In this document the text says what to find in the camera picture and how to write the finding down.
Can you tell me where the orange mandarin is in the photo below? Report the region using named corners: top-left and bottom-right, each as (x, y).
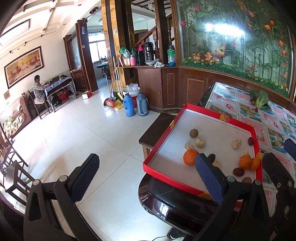
top-left (239, 155), bottom-right (253, 170)
top-left (249, 157), bottom-right (260, 171)
top-left (183, 149), bottom-right (199, 166)

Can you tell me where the dark red jujube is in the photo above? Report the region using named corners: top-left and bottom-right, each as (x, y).
top-left (248, 137), bottom-right (254, 146)

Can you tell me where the beige ginger block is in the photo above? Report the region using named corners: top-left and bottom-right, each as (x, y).
top-left (230, 138), bottom-right (242, 150)

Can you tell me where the brown kiwi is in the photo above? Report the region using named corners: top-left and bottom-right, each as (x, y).
top-left (189, 128), bottom-right (199, 138)

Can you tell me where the fruit print tablecloth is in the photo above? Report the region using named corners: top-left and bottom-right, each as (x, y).
top-left (204, 82), bottom-right (296, 217)

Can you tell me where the brown longan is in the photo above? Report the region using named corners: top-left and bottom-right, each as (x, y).
top-left (242, 177), bottom-right (252, 183)

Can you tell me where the green bok choy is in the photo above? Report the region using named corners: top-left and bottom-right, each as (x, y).
top-left (249, 89), bottom-right (269, 109)

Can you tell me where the red box lid tray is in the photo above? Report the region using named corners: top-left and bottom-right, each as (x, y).
top-left (142, 103), bottom-right (261, 199)

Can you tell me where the decorative flower glass panel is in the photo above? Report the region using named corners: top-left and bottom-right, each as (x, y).
top-left (176, 1), bottom-right (295, 97)

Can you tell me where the dark wooden stool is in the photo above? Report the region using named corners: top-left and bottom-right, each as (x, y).
top-left (138, 113), bottom-right (175, 159)

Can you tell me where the seated person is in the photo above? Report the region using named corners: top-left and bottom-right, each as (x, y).
top-left (33, 75), bottom-right (49, 104)

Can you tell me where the blue thermos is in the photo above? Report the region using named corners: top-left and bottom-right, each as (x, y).
top-left (123, 93), bottom-right (135, 117)

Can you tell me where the wooden sideboard cabinet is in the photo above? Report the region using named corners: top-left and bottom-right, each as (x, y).
top-left (119, 66), bottom-right (215, 113)

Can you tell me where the grey thermos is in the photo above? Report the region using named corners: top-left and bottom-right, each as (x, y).
top-left (137, 91), bottom-right (149, 116)

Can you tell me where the framed painting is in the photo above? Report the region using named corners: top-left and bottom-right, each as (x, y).
top-left (4, 46), bottom-right (44, 89)

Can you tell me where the green water bottle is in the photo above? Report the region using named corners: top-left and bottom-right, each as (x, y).
top-left (167, 44), bottom-right (176, 67)

